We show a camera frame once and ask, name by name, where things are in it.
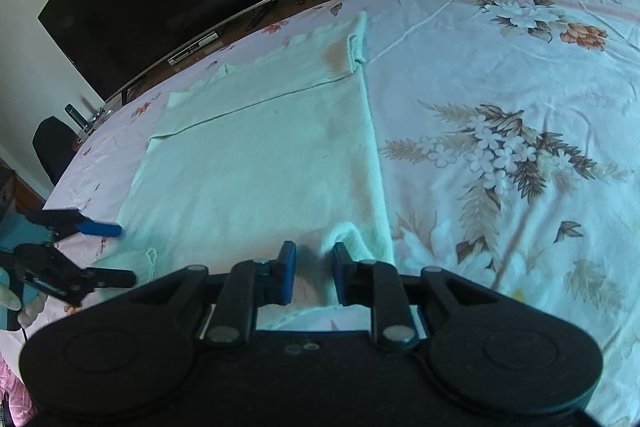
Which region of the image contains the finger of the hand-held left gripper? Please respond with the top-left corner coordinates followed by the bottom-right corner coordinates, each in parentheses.
top-left (24, 208), bottom-right (123, 239)
top-left (74, 268), bottom-right (137, 292)

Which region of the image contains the floral bed sheet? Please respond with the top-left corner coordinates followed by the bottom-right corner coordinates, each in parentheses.
top-left (0, 0), bottom-right (640, 427)

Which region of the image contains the black chair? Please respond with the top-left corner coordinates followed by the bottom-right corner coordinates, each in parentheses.
top-left (32, 116), bottom-right (77, 188)

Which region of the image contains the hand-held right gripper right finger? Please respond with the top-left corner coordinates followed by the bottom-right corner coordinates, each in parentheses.
top-left (332, 242), bottom-right (483, 351)

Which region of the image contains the white knit sweater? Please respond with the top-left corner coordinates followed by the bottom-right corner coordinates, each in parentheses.
top-left (92, 11), bottom-right (397, 334)

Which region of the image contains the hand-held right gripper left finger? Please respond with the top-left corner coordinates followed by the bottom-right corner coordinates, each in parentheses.
top-left (132, 241), bottom-right (297, 349)

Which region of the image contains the silver set-top box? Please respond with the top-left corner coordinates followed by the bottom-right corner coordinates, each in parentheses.
top-left (167, 31), bottom-right (221, 67)

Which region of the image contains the person's left hand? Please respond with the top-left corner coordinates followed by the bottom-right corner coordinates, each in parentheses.
top-left (0, 279), bottom-right (48, 332)

